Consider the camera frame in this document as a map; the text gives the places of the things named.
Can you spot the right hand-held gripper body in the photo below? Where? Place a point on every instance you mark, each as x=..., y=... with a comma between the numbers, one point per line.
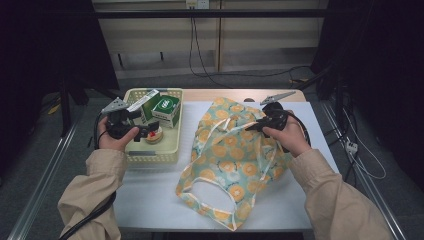
x=276, y=116

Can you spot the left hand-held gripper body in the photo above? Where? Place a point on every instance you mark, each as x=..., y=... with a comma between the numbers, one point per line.
x=116, y=121

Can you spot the round tin red label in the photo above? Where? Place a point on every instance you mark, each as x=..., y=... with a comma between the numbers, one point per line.
x=156, y=137

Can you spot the tall green white box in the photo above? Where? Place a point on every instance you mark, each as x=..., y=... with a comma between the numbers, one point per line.
x=148, y=103

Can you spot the cream plastic basket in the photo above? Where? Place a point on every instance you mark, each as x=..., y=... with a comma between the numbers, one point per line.
x=170, y=143

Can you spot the short green white box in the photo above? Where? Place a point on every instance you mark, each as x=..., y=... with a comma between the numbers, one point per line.
x=166, y=108

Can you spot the orange print fabric bag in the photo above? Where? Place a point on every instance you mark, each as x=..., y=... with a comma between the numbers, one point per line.
x=233, y=150

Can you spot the person's left hand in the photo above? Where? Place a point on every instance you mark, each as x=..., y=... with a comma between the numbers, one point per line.
x=115, y=143

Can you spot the person's right hand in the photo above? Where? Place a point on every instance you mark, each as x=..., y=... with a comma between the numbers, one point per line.
x=293, y=140

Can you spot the dark table grommet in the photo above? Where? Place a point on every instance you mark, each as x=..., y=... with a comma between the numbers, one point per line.
x=249, y=100

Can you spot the black metal stand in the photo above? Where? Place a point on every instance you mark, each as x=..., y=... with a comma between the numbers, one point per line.
x=65, y=106

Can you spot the white table board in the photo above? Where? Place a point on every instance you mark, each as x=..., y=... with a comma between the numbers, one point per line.
x=150, y=200

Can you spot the white power strip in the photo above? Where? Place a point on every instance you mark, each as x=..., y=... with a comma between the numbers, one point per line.
x=351, y=147

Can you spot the black horizontal bar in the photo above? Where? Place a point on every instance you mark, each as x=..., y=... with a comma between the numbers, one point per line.
x=213, y=13

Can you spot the aluminium floor rail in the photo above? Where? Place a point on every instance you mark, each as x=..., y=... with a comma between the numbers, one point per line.
x=40, y=193
x=376, y=196

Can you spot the white wall outlet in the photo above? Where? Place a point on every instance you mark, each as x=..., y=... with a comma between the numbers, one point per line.
x=197, y=4

